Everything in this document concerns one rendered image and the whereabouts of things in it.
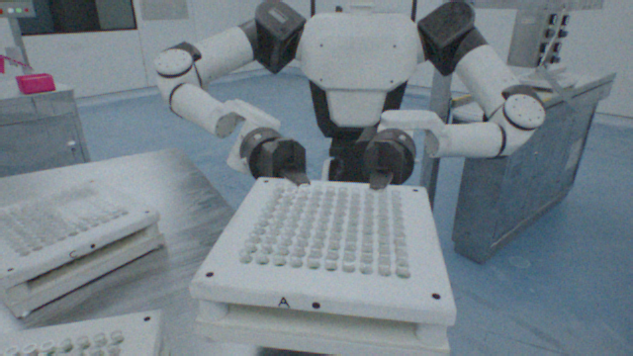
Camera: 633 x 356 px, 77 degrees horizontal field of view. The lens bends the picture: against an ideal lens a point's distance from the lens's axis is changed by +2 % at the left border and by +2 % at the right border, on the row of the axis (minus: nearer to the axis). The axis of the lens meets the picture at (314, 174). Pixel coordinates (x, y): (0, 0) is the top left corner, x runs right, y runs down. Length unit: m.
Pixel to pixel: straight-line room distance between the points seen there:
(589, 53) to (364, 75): 4.45
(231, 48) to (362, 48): 0.30
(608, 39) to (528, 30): 3.55
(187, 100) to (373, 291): 0.61
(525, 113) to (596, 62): 4.41
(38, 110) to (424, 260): 2.53
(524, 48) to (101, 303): 1.55
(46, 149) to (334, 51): 2.16
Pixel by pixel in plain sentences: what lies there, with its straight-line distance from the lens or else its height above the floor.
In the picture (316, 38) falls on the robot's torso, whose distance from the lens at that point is 0.95.
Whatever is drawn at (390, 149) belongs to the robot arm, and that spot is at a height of 1.06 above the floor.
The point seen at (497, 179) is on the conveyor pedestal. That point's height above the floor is 0.49.
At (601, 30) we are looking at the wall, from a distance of 5.25.
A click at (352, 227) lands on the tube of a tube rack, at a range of 0.45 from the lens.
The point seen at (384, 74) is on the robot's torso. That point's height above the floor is 1.10.
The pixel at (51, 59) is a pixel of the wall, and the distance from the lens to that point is 5.69.
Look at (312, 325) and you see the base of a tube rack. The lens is 0.41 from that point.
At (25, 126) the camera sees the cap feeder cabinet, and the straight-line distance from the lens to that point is 2.75.
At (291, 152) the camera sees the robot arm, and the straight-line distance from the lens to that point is 0.60.
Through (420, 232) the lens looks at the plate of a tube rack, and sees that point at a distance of 0.47.
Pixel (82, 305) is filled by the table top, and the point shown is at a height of 0.83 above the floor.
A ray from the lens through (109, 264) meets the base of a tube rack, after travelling 0.78.
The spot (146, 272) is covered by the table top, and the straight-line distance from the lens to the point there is 0.76.
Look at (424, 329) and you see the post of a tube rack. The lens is 0.40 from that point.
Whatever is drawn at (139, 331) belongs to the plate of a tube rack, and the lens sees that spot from 0.54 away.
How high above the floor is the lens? 1.26
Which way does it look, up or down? 24 degrees down
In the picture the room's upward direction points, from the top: straight up
